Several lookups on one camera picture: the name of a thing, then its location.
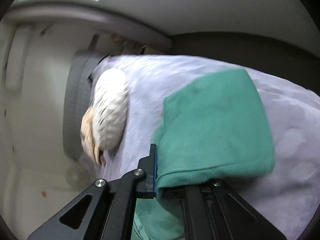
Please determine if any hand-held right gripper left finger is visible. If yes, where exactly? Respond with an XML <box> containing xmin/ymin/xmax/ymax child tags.
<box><xmin>27</xmin><ymin>143</ymin><xmax>158</xmax><ymax>240</ymax></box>

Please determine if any white cabinet with red stickers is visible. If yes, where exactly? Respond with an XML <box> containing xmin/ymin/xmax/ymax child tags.
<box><xmin>0</xmin><ymin>21</ymin><xmax>100</xmax><ymax>230</ymax></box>

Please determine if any lavender fuzzy blanket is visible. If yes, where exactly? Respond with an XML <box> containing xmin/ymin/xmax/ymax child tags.
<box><xmin>77</xmin><ymin>54</ymin><xmax>320</xmax><ymax>240</ymax></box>

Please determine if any beige patterned pillow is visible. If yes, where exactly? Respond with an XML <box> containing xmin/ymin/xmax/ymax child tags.
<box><xmin>81</xmin><ymin>106</ymin><xmax>106</xmax><ymax>167</ymax></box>

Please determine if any grey padded headboard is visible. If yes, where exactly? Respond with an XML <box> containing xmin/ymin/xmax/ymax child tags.
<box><xmin>62</xmin><ymin>52</ymin><xmax>107</xmax><ymax>161</ymax></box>

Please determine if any green garment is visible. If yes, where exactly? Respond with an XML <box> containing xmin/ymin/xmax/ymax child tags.
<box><xmin>132</xmin><ymin>67</ymin><xmax>276</xmax><ymax>240</ymax></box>

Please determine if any white textured pillow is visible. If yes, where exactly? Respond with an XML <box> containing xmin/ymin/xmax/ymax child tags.
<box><xmin>90</xmin><ymin>69</ymin><xmax>129</xmax><ymax>152</ymax></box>

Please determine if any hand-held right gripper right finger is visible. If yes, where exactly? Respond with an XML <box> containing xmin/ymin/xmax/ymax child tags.
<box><xmin>160</xmin><ymin>178</ymin><xmax>288</xmax><ymax>240</ymax></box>

